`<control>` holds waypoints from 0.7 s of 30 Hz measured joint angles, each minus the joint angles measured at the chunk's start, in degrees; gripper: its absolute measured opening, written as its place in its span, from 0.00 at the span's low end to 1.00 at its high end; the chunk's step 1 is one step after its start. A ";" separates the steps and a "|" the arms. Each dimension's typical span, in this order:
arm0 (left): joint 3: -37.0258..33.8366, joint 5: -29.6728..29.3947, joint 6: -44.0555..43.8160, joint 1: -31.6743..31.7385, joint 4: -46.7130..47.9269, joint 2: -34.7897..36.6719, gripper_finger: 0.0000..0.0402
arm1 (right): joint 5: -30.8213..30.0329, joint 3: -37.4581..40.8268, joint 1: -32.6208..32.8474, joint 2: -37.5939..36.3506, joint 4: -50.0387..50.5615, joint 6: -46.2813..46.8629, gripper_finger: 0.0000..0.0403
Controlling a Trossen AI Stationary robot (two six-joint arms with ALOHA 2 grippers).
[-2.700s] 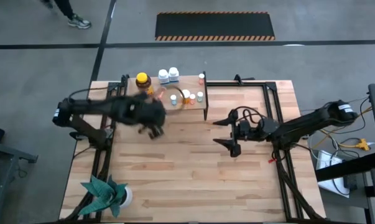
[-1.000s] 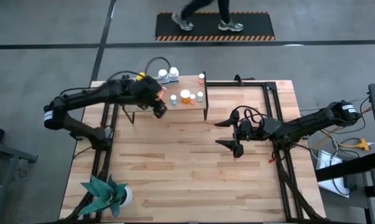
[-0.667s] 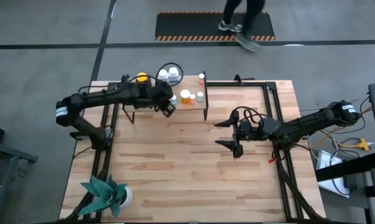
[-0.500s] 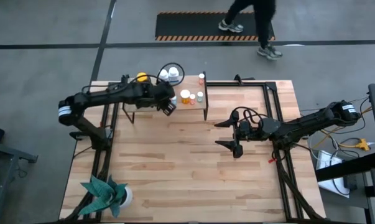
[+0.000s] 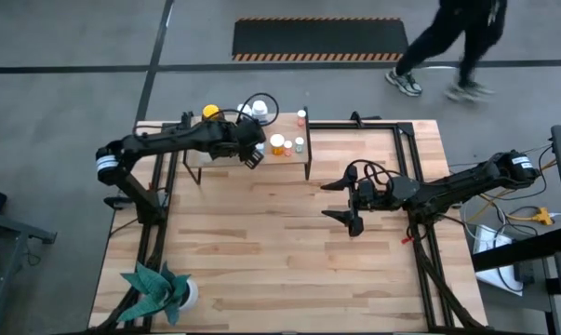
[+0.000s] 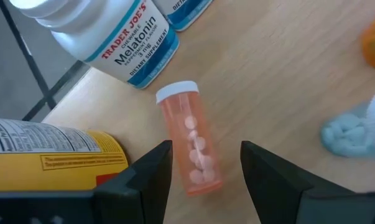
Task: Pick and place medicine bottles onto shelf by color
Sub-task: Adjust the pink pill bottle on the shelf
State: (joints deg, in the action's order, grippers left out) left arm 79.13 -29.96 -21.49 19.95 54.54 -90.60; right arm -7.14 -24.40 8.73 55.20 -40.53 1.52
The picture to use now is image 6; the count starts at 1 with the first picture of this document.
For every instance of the white melatonin bottle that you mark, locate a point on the white melatonin bottle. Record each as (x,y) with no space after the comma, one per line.
(187,12)
(112,40)

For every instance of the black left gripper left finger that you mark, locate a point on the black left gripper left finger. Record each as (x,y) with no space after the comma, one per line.
(128,199)

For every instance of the fish oil bottle yellow cap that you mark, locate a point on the fish oil bottle yellow cap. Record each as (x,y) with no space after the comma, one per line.
(50,168)

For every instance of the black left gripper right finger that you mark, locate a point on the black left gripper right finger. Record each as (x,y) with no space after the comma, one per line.
(283,199)

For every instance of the teal pill vial white cap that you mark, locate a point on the teal pill vial white cap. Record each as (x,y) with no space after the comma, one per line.
(345,133)

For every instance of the wooden shelf black metal legs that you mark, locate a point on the wooden shelf black metal legs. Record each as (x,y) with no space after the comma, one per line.
(268,77)

